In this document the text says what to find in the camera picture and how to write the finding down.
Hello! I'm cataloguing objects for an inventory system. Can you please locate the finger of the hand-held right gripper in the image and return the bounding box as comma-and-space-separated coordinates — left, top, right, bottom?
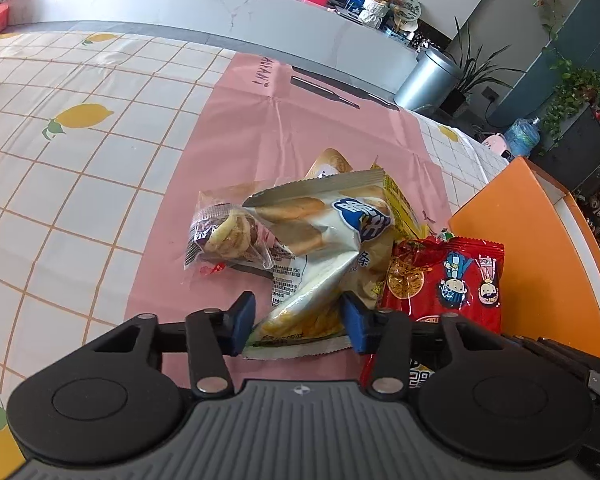
500, 334, 600, 401

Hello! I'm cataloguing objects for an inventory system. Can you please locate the trailing vine plant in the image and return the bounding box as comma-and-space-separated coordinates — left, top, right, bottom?
541, 59, 600, 147

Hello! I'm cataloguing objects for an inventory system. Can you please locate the dark grey cabinet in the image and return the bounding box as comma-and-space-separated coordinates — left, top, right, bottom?
527, 105, 600, 196

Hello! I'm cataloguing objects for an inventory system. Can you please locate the clear pastry packet purple label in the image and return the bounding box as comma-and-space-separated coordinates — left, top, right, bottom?
184, 180, 291, 273

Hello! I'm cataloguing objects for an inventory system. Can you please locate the silver bread snack packet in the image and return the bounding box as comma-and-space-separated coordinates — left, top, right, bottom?
240, 170, 396, 361

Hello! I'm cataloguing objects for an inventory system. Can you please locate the white marble console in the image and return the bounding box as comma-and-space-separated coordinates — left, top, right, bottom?
0, 0, 431, 97

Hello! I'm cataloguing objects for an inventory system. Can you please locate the red cartoon snack packet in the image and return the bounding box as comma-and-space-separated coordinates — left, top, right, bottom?
360, 236, 506, 386

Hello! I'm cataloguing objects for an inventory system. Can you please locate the beige bun packet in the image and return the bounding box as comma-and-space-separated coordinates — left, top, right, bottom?
305, 147, 356, 181

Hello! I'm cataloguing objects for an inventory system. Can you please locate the white ceramic pot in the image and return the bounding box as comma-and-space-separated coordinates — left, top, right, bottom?
359, 0, 390, 29

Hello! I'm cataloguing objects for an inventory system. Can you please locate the potted long-leaf plant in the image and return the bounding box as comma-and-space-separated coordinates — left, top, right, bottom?
439, 17, 527, 117

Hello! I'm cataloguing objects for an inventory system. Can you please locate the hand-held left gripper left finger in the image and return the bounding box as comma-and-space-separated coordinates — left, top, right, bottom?
82, 291, 257, 400

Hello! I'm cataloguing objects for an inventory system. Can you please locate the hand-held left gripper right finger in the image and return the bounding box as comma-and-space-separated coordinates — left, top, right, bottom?
342, 291, 516, 401

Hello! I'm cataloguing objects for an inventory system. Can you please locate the pink table mat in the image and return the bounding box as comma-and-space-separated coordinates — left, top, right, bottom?
125, 52, 461, 391

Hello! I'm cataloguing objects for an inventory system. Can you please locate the blue water jug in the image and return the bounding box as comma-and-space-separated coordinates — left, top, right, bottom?
504, 117, 542, 159

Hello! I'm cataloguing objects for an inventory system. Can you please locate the grey metal trash can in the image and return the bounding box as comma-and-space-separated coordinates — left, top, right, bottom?
395, 47, 462, 112

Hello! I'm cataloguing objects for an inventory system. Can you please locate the pink space heater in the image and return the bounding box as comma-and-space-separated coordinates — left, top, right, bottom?
480, 132, 514, 162

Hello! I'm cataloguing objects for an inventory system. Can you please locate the orange cardboard box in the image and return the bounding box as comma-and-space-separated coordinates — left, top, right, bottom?
449, 156, 600, 361

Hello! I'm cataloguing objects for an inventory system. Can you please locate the yellow snack packet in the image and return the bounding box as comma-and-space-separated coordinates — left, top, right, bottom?
370, 162, 431, 241

